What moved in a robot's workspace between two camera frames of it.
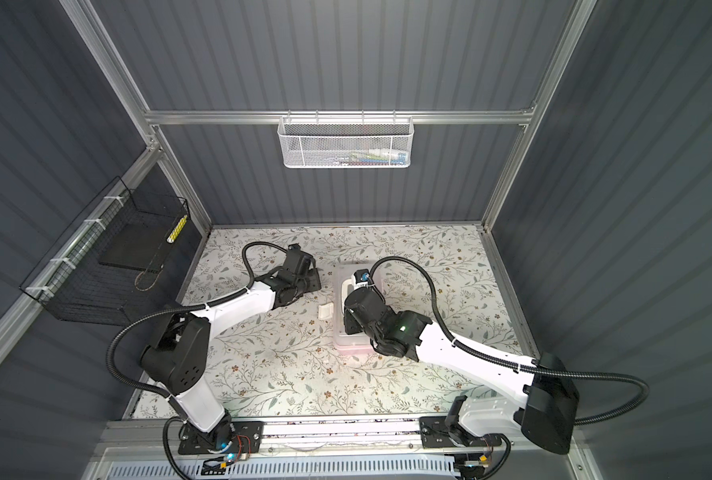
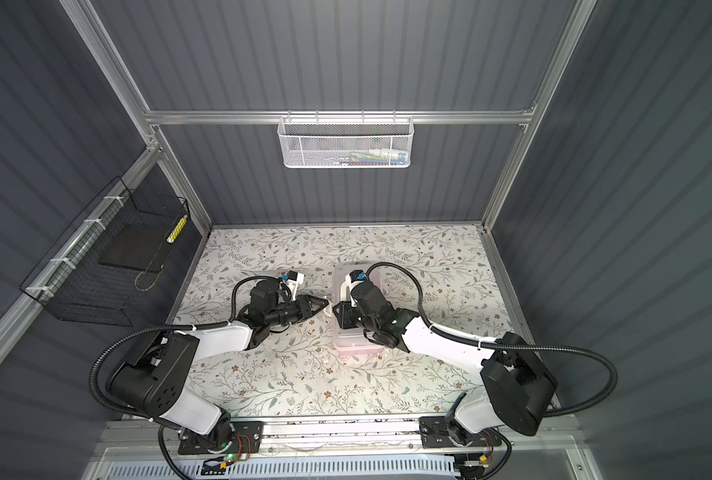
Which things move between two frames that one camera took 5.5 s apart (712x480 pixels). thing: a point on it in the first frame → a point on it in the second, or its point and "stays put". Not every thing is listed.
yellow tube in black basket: (176, 231) stays put
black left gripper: (315, 282) → (303, 303)
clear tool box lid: (342, 275) stays put
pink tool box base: (354, 349) stays put
